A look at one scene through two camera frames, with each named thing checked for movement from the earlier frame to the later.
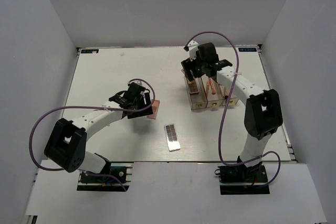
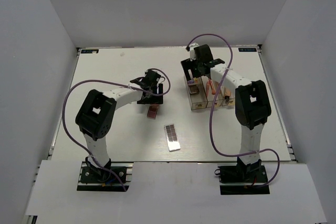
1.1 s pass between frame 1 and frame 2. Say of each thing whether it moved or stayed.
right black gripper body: stayed
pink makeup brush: stayed
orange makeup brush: stayed
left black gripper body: moved
